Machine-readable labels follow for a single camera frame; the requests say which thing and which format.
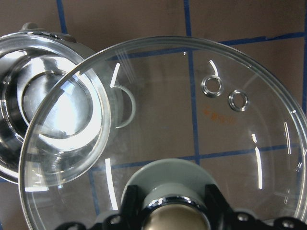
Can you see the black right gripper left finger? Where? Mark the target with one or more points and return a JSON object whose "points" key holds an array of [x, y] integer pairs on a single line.
{"points": [[127, 218]]}

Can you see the glass pot lid with knob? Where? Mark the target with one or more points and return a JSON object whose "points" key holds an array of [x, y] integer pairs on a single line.
{"points": [[205, 114]]}

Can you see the pale green electric pot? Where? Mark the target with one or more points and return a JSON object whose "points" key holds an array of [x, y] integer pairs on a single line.
{"points": [[50, 121]]}

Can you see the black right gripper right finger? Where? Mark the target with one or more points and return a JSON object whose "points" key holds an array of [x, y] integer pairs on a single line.
{"points": [[222, 217]]}

